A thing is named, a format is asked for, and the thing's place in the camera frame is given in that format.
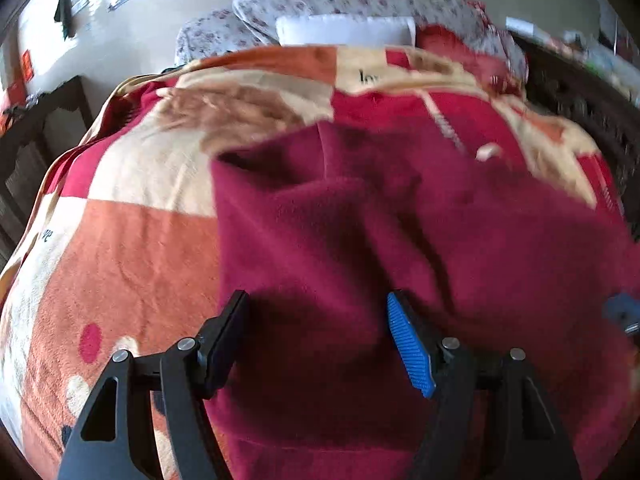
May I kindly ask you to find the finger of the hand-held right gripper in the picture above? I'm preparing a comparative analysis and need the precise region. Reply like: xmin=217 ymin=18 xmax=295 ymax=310
xmin=602 ymin=292 xmax=640 ymax=346

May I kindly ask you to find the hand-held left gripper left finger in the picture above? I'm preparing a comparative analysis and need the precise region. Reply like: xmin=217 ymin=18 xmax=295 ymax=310
xmin=57 ymin=289 xmax=251 ymax=480

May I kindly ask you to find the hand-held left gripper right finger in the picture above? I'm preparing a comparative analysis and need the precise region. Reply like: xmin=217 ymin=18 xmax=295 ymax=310
xmin=386 ymin=290 xmax=583 ymax=480

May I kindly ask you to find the maroon fleece garment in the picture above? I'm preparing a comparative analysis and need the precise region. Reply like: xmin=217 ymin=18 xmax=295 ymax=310
xmin=210 ymin=122 xmax=640 ymax=480

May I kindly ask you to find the red orange checked printed blanket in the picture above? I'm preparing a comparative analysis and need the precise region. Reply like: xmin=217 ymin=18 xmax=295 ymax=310
xmin=0 ymin=45 xmax=631 ymax=466

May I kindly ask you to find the dark carved wooden headboard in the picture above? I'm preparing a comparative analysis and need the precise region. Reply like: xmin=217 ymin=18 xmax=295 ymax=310
xmin=510 ymin=30 xmax=640 ymax=241

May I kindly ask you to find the clutter on headboard shelf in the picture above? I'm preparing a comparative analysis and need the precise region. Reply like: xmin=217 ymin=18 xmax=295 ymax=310
xmin=505 ymin=15 xmax=640 ymax=96

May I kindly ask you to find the dark wooden side table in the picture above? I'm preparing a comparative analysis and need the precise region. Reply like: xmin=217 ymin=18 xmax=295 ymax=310
xmin=0 ymin=76 xmax=96 ymax=256

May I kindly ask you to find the red embroidered pillow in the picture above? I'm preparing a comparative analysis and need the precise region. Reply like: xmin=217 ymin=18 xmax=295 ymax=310
xmin=416 ymin=24 xmax=506 ymax=68

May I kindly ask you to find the white pillow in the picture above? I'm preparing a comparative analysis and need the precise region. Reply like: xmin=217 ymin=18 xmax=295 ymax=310
xmin=275 ymin=15 xmax=418 ymax=48

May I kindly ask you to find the dark cloth hanging on wall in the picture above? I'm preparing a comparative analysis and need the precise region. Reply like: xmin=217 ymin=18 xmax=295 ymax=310
xmin=54 ymin=0 xmax=76 ymax=38

